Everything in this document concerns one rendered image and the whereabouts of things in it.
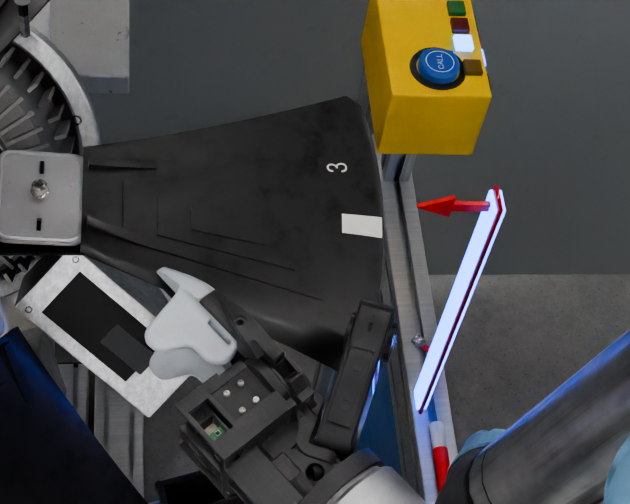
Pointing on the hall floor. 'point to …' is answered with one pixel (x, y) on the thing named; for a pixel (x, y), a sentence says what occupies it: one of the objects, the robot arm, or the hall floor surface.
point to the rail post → (322, 380)
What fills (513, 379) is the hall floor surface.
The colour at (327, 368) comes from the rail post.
